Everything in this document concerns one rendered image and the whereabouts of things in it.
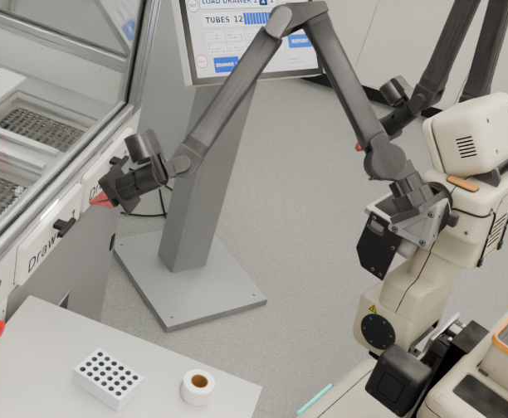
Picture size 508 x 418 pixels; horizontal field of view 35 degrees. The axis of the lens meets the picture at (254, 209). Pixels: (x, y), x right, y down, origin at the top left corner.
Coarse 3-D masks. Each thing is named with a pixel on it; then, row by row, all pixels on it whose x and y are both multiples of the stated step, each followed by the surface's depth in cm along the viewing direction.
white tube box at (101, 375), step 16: (96, 352) 174; (80, 368) 170; (96, 368) 171; (112, 368) 171; (128, 368) 172; (80, 384) 170; (96, 384) 167; (112, 384) 168; (128, 384) 171; (112, 400) 166; (128, 400) 170
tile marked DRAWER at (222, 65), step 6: (216, 60) 250; (222, 60) 251; (228, 60) 252; (234, 60) 253; (216, 66) 249; (222, 66) 251; (228, 66) 252; (234, 66) 253; (216, 72) 249; (222, 72) 251
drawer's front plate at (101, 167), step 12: (132, 132) 224; (120, 144) 217; (108, 156) 210; (120, 156) 221; (96, 168) 204; (108, 168) 214; (84, 180) 201; (96, 180) 207; (84, 192) 203; (96, 192) 211; (84, 204) 205
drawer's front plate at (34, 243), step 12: (72, 192) 194; (60, 204) 190; (72, 204) 195; (48, 216) 185; (60, 216) 189; (72, 216) 199; (36, 228) 181; (48, 228) 184; (24, 240) 177; (36, 240) 179; (48, 240) 187; (60, 240) 196; (24, 252) 175; (36, 252) 182; (48, 252) 191; (24, 264) 177; (36, 264) 185; (24, 276) 180
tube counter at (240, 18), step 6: (234, 12) 254; (240, 12) 255; (246, 12) 257; (252, 12) 258; (258, 12) 259; (264, 12) 261; (270, 12) 262; (234, 18) 254; (240, 18) 255; (246, 18) 256; (252, 18) 258; (258, 18) 259; (264, 18) 261; (234, 24) 254; (240, 24) 255; (246, 24) 256; (252, 24) 258; (258, 24) 259; (264, 24) 260
